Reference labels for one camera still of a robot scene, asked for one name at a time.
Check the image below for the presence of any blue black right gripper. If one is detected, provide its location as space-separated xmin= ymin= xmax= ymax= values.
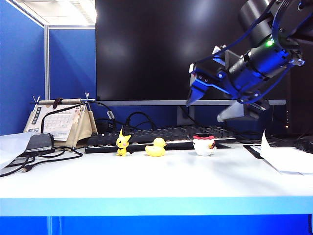
xmin=186 ymin=45 xmax=306 ymax=123

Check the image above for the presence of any white chicken doll red comb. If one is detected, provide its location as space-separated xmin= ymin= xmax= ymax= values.
xmin=192 ymin=133 xmax=218 ymax=157

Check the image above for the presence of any grey monitor stand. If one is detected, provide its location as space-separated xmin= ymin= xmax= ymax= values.
xmin=176 ymin=105 xmax=196 ymax=127

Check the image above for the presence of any black mechanical keyboard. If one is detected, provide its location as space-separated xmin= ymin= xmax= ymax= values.
xmin=85 ymin=125 xmax=237 ymax=154

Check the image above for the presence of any yellow rubber duck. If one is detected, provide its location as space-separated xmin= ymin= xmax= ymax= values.
xmin=145 ymin=137 xmax=168 ymax=158

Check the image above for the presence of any black computer tower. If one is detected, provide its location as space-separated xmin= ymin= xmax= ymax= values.
xmin=285 ymin=66 xmax=313 ymax=136

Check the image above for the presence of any black computer monitor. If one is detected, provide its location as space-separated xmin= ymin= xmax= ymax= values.
xmin=95 ymin=0 xmax=287 ymax=106

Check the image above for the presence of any white paper sheet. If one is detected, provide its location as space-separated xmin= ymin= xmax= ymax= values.
xmin=252 ymin=129 xmax=313 ymax=176

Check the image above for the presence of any yellow Pichu figure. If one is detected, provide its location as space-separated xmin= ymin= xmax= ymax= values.
xmin=115 ymin=129 xmax=134 ymax=157

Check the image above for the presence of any small black dock box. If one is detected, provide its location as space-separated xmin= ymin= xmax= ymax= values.
xmin=94 ymin=118 xmax=114 ymax=135

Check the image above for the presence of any beige canvas desk calendar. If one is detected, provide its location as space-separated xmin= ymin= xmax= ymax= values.
xmin=23 ymin=92 xmax=99 ymax=149

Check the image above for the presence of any grey black USB hub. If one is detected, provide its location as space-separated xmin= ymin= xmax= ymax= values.
xmin=25 ymin=133 xmax=55 ymax=152

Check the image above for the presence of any white cloth sheet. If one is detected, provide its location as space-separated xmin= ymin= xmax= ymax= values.
xmin=0 ymin=133 xmax=34 ymax=170

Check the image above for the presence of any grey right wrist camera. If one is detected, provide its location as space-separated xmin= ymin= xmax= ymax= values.
xmin=211 ymin=45 xmax=246 ymax=72

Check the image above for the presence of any dark robot arm cable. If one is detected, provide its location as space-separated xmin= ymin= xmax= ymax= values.
xmin=194 ymin=0 xmax=289 ymax=65

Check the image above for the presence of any black looped cable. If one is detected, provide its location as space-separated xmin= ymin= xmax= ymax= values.
xmin=125 ymin=111 xmax=157 ymax=131

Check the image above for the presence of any black cable with ferrite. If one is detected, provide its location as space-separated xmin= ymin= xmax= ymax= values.
xmin=40 ymin=101 xmax=117 ymax=136

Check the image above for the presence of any blue desk frame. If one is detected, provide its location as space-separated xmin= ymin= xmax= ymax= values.
xmin=0 ymin=215 xmax=313 ymax=235

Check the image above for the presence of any silver partition frame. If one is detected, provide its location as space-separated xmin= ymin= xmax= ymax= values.
xmin=4 ymin=0 xmax=96 ymax=101

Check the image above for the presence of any black cable with USB plug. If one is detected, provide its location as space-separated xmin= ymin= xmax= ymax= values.
xmin=21 ymin=146 xmax=84 ymax=173

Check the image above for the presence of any plain black cable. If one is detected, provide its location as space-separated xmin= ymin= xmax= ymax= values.
xmin=0 ymin=146 xmax=66 ymax=178

